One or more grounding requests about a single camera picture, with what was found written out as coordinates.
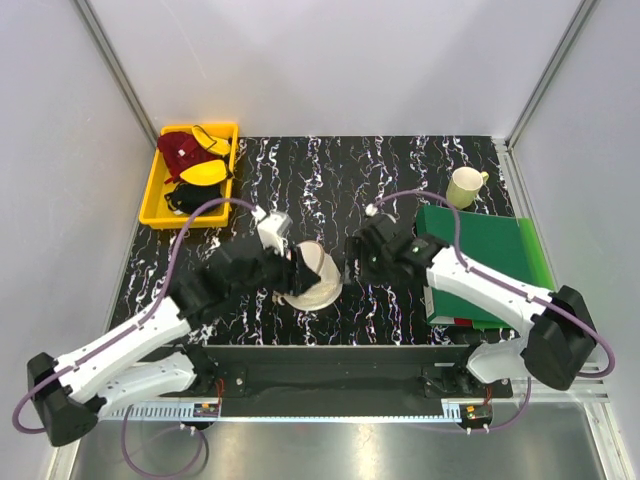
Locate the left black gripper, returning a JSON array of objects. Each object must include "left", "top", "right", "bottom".
[{"left": 229, "top": 236, "right": 321, "bottom": 300}]

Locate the white mesh laundry bag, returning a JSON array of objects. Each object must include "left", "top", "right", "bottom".
[{"left": 272, "top": 241, "right": 343, "bottom": 312}]

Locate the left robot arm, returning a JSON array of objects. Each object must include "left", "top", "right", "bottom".
[{"left": 26, "top": 239, "right": 321, "bottom": 447}]

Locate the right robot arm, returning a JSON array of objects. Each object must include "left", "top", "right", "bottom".
[{"left": 344, "top": 213, "right": 597, "bottom": 397}]

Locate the bright yellow bra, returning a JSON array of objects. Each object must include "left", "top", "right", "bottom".
[{"left": 180, "top": 125, "right": 233, "bottom": 186}]

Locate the black bra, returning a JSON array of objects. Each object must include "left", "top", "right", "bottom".
[{"left": 164, "top": 183, "right": 221, "bottom": 215}]

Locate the dark red bra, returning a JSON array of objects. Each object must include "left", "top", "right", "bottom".
[{"left": 157, "top": 131, "right": 212, "bottom": 184}]

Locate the pale green mug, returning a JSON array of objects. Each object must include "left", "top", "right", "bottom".
[{"left": 445, "top": 166, "right": 489, "bottom": 210}]

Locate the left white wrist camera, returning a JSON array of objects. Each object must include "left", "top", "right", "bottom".
[{"left": 252, "top": 206, "right": 292, "bottom": 256}]

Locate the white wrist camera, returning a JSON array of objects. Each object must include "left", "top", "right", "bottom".
[
  {"left": 365, "top": 204, "right": 396, "bottom": 223},
  {"left": 252, "top": 206, "right": 292, "bottom": 256}
]

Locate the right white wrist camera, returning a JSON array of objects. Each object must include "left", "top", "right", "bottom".
[{"left": 365, "top": 204, "right": 396, "bottom": 223}]

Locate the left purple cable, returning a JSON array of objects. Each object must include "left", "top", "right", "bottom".
[{"left": 12, "top": 197, "right": 261, "bottom": 476}]

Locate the green ring binder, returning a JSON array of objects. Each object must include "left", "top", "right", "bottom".
[{"left": 424, "top": 211, "right": 555, "bottom": 330}]

